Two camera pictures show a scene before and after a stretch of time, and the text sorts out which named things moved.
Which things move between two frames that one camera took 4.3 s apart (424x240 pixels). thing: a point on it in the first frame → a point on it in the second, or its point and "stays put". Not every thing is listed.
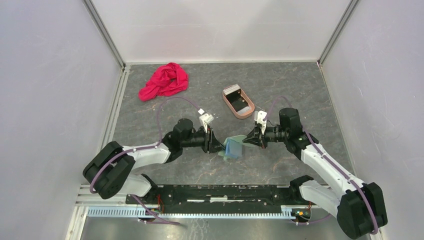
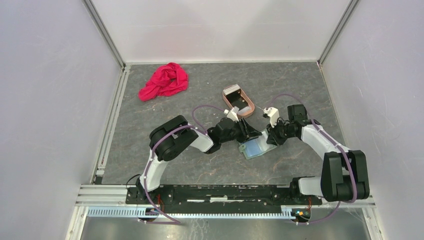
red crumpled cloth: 167,80 stays put
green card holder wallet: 223,153 → 255,147
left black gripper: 216,145 → 248,132
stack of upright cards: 231,89 stays put
